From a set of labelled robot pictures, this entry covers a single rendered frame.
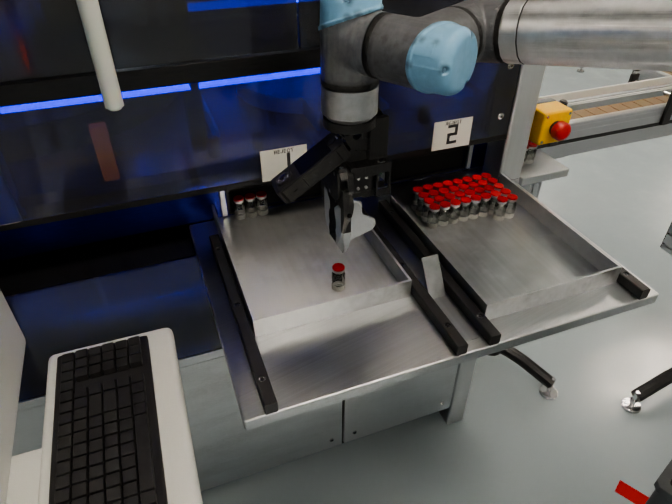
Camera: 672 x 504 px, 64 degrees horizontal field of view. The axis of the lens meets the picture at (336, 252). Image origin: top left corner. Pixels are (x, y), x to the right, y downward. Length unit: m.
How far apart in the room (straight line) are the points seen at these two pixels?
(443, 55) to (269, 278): 0.49
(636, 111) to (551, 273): 0.70
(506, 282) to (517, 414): 1.00
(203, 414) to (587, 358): 1.39
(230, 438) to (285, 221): 0.63
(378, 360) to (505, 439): 1.09
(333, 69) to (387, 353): 0.40
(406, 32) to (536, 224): 0.59
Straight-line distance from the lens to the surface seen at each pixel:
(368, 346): 0.81
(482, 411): 1.88
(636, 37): 0.66
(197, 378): 1.25
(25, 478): 0.88
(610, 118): 1.53
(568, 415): 1.96
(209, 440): 1.44
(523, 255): 1.02
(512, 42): 0.70
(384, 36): 0.64
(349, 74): 0.68
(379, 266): 0.94
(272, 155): 0.95
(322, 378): 0.77
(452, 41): 0.61
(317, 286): 0.90
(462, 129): 1.10
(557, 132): 1.22
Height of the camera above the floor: 1.47
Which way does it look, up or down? 37 degrees down
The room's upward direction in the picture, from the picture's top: straight up
